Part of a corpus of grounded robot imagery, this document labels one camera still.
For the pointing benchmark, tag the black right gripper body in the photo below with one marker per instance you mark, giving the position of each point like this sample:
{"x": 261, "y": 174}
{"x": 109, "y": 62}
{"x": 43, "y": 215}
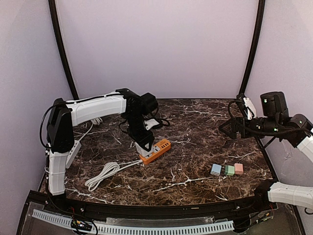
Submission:
{"x": 242, "y": 127}

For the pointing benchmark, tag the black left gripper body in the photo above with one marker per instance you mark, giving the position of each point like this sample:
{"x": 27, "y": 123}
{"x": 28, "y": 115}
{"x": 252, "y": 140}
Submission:
{"x": 144, "y": 138}

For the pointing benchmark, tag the white cube socket adapter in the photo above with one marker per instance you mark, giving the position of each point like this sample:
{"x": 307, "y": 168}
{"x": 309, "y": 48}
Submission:
{"x": 142, "y": 152}

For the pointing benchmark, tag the orange power strip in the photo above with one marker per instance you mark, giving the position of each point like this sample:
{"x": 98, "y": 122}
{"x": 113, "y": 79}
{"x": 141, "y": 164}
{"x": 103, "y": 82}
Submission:
{"x": 158, "y": 149}

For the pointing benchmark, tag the blue plug adapter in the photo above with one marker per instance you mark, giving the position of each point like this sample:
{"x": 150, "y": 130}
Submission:
{"x": 216, "y": 170}

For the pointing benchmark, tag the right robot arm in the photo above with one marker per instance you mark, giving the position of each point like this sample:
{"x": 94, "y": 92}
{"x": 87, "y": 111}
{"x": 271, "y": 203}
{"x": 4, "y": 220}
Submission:
{"x": 298, "y": 131}

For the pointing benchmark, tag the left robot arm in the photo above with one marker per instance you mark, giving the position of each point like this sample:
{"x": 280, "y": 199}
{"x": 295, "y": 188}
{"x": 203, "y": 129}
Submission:
{"x": 65, "y": 115}

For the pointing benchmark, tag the pink plug adapter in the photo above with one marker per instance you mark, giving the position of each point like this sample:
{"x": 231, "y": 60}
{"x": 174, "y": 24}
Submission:
{"x": 239, "y": 168}

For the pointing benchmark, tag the green plug adapter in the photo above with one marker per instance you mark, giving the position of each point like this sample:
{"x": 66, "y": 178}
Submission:
{"x": 229, "y": 170}

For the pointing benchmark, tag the white power strip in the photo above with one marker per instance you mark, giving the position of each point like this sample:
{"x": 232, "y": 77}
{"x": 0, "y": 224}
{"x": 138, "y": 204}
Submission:
{"x": 72, "y": 153}

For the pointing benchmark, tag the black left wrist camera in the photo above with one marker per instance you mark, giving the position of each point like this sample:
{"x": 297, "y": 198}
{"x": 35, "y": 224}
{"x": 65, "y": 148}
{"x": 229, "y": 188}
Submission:
{"x": 149, "y": 103}

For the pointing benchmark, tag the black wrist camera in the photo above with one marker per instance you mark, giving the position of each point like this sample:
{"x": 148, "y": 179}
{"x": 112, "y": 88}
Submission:
{"x": 273, "y": 104}
{"x": 149, "y": 103}

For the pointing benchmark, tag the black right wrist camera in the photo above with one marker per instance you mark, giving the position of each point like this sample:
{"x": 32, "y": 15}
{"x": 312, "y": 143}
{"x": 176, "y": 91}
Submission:
{"x": 273, "y": 104}

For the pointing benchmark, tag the black front table rail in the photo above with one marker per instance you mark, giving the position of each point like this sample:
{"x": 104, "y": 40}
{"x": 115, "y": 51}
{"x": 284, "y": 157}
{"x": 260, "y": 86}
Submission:
{"x": 228, "y": 209}

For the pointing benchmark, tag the white slotted cable duct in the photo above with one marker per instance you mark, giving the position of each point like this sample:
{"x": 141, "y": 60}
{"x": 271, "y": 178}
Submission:
{"x": 136, "y": 227}

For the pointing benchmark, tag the right black frame post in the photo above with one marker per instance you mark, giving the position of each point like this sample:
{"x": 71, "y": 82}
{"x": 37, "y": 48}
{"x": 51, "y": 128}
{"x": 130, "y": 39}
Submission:
{"x": 254, "y": 44}

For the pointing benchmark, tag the black frame post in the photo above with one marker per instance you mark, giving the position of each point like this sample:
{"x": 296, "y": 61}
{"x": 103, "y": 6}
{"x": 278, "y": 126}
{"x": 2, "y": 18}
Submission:
{"x": 61, "y": 48}
{"x": 254, "y": 44}

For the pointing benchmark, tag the left black frame post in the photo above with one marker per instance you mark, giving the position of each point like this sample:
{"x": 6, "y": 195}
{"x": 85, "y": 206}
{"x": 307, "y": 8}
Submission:
{"x": 61, "y": 48}

